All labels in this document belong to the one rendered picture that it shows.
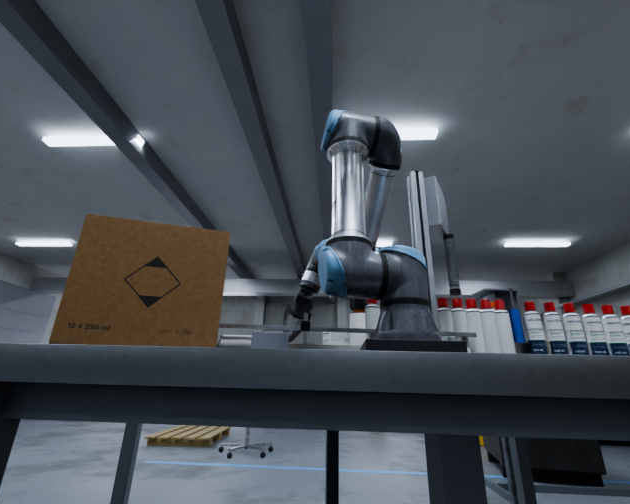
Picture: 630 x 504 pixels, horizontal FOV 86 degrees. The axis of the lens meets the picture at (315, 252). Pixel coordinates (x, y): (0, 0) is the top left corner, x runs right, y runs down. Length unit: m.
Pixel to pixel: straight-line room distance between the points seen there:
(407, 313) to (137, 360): 0.55
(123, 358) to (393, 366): 0.28
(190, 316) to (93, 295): 0.19
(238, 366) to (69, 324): 0.49
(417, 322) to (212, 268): 0.46
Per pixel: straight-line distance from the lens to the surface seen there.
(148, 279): 0.79
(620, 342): 1.62
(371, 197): 1.06
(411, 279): 0.81
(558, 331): 1.47
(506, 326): 1.36
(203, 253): 0.80
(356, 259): 0.77
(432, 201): 1.22
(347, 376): 0.36
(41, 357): 0.48
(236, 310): 12.16
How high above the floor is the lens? 0.80
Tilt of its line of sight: 21 degrees up
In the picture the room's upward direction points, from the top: 2 degrees clockwise
